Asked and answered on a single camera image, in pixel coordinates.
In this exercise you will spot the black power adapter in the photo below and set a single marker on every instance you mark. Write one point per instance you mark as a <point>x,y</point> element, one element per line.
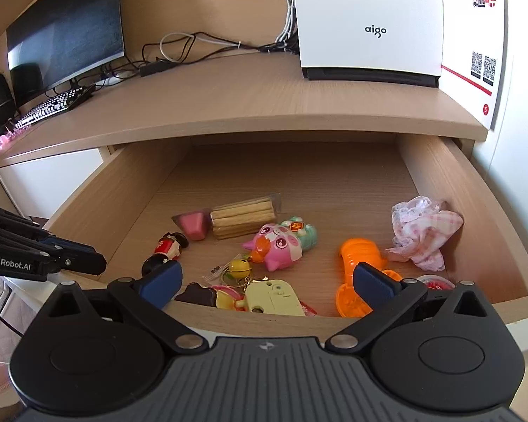
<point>156,68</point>

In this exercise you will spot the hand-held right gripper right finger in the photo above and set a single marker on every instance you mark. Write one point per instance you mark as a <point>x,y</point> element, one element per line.
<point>372,288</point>

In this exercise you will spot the black computer monitor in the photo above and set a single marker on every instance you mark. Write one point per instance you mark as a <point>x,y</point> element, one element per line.
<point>70,30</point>

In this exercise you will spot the crumpled red white wrapper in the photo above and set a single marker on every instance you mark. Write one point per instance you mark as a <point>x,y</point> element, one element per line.
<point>422,233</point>

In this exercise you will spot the green cat toy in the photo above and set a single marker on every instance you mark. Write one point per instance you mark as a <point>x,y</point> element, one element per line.
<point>309,235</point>

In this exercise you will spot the wooden drawer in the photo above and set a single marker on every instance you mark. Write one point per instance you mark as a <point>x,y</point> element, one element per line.
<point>334,176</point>

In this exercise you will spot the brown chocolate toy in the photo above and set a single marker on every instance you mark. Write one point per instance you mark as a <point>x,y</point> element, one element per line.
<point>196,294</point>

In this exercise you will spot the black keyboard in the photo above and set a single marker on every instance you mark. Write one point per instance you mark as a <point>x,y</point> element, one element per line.
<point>48,107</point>

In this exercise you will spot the white cabinet front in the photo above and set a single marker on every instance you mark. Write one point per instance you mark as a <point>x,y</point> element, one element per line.
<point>48,176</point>

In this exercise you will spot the pale yellow plastic toy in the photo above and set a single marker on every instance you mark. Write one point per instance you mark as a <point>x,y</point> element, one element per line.
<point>273,296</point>

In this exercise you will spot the pink frilly cloth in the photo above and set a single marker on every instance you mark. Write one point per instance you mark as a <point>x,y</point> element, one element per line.
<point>9,138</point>

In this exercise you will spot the white red printed board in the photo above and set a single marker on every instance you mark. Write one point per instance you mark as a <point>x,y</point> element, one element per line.
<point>462,30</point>

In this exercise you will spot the pink cup-shaped toy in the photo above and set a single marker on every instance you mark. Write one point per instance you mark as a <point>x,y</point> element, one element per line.
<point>193,225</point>

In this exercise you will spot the red lid snack packet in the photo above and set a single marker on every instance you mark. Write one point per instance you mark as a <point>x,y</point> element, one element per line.
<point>433,282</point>

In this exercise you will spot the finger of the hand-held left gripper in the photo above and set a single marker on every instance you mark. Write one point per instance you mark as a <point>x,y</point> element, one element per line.
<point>86,264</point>
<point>66,246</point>

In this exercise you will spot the red black soldier figure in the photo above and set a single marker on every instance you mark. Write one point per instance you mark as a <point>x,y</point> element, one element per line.
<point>167,246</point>

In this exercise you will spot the orange plastic toy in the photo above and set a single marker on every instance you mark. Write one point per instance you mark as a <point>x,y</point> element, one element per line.
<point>361,252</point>

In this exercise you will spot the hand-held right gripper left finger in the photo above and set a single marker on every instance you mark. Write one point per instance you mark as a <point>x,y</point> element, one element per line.
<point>163,282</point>

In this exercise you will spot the white computer case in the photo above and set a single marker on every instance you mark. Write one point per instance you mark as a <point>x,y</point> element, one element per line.
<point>365,0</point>

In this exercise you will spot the pink cat toy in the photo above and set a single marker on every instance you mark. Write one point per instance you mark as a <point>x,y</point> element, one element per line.
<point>277,246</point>

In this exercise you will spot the clear biscuit packet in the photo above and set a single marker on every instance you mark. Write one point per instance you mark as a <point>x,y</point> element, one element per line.
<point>242,217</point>

